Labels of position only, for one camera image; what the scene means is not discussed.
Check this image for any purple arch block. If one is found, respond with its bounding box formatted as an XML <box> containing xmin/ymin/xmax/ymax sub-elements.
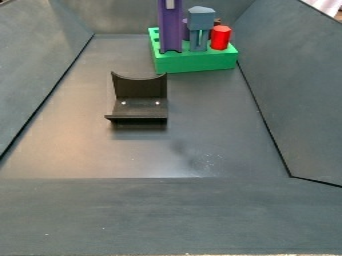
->
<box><xmin>158</xmin><ymin>0</ymin><xmax>183</xmax><ymax>53</ymax></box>

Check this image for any black arch holder stand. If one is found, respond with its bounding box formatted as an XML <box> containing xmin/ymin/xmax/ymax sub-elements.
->
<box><xmin>105</xmin><ymin>72</ymin><xmax>169</xmax><ymax>122</ymax></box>

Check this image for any green shape sorting board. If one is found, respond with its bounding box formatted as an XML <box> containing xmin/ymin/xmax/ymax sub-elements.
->
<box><xmin>149</xmin><ymin>27</ymin><xmax>238</xmax><ymax>74</ymax></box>

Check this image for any red hexagon block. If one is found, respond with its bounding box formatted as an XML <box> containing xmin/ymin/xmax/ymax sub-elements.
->
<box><xmin>212</xmin><ymin>25</ymin><xmax>232</xmax><ymax>50</ymax></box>

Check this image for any grey-blue pentagon block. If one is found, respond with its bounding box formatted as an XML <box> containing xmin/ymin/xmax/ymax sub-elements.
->
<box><xmin>187</xmin><ymin>6</ymin><xmax>216</xmax><ymax>52</ymax></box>

